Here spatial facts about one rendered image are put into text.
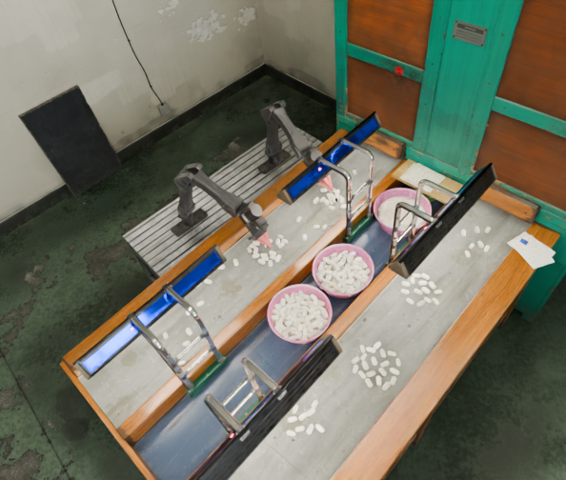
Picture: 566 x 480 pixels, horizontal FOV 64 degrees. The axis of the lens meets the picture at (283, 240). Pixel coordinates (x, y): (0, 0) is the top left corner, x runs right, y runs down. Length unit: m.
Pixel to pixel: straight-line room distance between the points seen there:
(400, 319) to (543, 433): 1.06
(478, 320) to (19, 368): 2.56
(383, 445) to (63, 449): 1.78
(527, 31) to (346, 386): 1.40
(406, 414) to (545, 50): 1.34
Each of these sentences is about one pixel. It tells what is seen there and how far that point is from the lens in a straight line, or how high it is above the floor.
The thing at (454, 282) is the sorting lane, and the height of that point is 0.74.
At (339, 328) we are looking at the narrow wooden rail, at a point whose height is 0.76.
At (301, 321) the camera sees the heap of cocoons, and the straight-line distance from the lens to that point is 1.89.
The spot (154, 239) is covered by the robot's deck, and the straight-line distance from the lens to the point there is 2.41.
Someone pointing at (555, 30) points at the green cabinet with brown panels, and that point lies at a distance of 1.86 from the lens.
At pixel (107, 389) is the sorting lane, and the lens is 1.99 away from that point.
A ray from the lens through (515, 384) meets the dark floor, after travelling 2.72.
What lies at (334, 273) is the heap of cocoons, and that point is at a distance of 2.00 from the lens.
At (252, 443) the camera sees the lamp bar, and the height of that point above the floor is 1.07.
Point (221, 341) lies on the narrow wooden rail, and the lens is 1.88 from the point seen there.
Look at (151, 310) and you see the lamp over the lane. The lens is 1.65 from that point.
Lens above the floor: 2.42
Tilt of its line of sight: 52 degrees down
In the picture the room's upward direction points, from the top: 10 degrees counter-clockwise
